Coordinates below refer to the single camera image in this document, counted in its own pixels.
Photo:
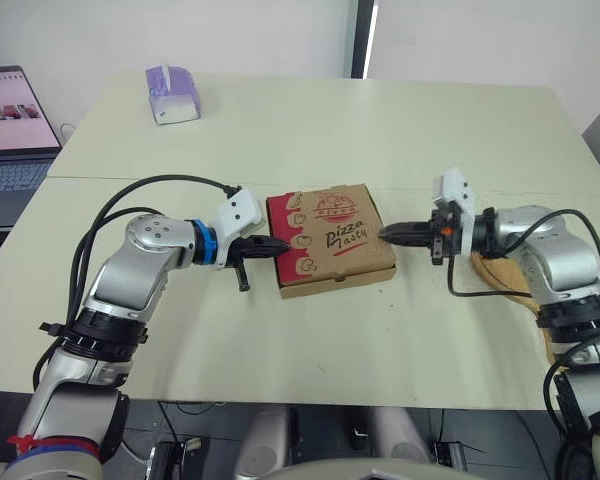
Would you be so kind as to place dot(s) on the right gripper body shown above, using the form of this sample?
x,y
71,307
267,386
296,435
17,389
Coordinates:
x,y
441,240

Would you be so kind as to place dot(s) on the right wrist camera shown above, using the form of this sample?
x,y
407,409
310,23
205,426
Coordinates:
x,y
455,192

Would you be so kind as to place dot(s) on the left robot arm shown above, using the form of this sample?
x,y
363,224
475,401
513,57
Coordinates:
x,y
125,280

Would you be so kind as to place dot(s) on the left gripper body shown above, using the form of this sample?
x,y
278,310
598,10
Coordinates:
x,y
241,250

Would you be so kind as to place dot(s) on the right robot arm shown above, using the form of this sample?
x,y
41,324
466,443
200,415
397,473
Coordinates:
x,y
565,260

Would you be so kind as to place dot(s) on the brown cardboard pizza box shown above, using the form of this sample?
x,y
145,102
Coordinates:
x,y
340,235

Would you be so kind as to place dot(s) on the wooden pizza peel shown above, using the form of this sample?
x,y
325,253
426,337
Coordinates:
x,y
505,280

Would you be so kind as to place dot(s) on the grey laptop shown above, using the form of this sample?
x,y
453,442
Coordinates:
x,y
10,150

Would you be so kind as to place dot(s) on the purple tissue box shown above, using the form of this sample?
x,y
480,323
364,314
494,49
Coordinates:
x,y
172,95

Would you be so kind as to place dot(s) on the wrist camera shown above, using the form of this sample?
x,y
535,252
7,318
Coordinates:
x,y
237,212
455,192

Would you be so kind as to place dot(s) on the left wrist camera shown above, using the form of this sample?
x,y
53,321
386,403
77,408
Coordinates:
x,y
237,212

